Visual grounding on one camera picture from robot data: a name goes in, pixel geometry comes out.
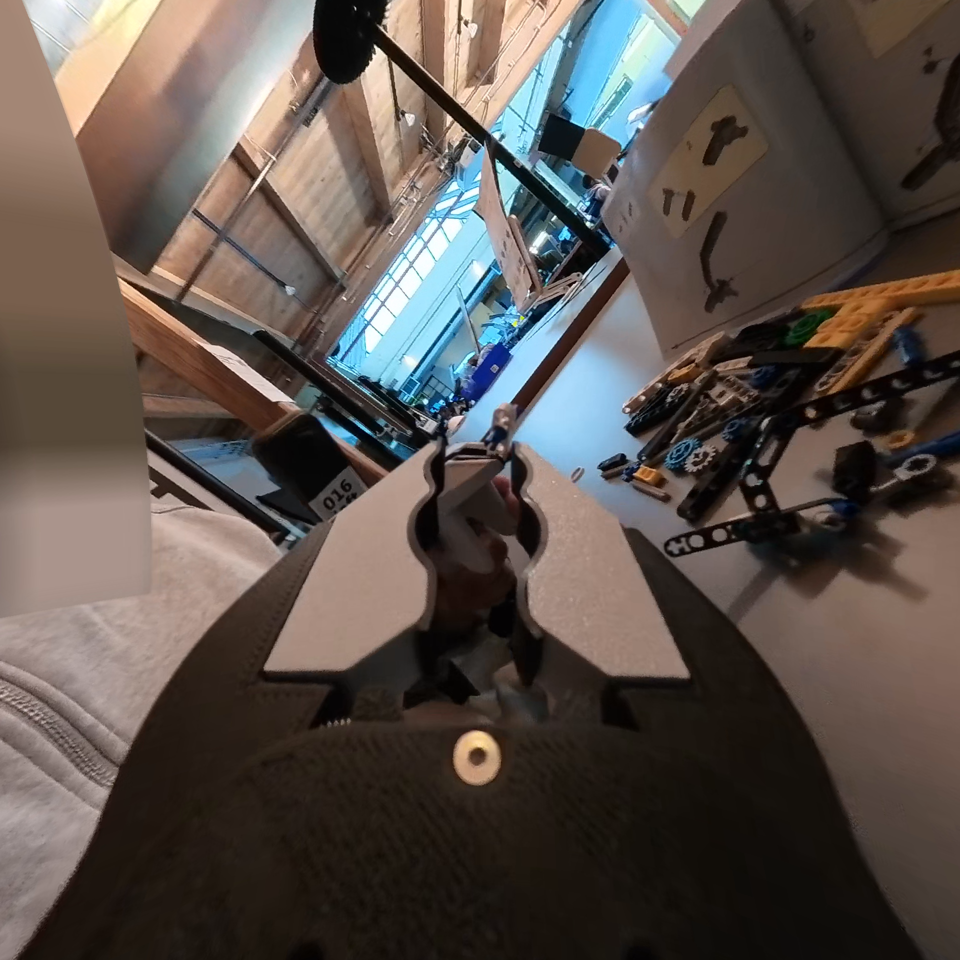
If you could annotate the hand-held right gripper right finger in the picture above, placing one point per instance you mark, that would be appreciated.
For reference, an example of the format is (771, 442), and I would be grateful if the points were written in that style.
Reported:
(600, 592)

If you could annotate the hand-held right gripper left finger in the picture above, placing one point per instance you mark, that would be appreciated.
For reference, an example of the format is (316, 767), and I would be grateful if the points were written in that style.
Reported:
(352, 592)

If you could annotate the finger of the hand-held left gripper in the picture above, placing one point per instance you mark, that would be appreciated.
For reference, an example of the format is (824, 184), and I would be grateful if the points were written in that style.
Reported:
(465, 541)
(476, 487)

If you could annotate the small white blue lego piece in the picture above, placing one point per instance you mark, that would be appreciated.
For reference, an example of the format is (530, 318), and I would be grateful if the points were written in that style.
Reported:
(501, 424)

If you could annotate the pile of loose lego pieces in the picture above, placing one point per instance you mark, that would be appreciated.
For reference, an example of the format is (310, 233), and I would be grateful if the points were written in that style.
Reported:
(720, 397)

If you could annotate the blue storage bin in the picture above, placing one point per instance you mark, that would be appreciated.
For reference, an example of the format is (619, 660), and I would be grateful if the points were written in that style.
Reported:
(491, 361)

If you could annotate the wooden side table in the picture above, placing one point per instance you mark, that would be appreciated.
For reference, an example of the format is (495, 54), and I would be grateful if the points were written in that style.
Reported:
(202, 352)

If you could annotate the wooden stand with paper sheet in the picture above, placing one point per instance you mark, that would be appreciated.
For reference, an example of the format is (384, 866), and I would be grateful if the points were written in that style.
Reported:
(499, 214)

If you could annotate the grey zip hoodie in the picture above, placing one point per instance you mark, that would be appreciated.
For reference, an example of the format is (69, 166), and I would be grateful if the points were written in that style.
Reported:
(75, 675)

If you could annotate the beige chair back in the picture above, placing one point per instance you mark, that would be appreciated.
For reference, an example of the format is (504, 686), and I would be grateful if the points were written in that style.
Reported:
(598, 148)

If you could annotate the black computer monitor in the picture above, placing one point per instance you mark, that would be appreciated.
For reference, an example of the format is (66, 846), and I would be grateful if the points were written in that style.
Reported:
(561, 135)

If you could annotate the black diagonal pole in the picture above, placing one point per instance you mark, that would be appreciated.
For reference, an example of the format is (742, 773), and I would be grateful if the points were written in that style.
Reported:
(480, 124)

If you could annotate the black toothed wheel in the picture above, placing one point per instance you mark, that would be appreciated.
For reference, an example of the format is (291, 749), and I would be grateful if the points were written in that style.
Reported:
(345, 37)

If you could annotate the white instruction booklet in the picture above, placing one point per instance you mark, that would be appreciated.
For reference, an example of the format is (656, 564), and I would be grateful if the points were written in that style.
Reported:
(810, 210)

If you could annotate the black lego beam frame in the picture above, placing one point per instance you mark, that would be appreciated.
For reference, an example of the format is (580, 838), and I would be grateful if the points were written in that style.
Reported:
(862, 394)

